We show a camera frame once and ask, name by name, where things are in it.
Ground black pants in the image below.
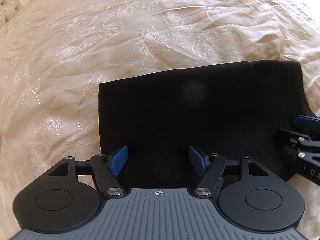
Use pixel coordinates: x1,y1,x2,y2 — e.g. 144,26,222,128
98,60,319,189

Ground cream embroidered bedspread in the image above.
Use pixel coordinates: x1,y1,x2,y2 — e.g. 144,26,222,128
1,0,319,239

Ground tufted beige headboard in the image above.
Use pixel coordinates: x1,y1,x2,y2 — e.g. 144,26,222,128
0,0,24,29

